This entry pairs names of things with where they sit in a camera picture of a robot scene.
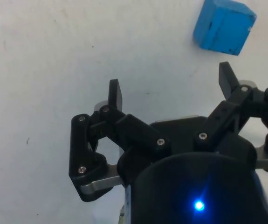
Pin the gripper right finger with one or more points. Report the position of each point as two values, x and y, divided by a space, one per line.
227 112

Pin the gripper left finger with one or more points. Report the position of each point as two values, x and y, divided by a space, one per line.
138 130

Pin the blue cube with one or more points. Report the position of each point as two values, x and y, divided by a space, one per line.
227 28

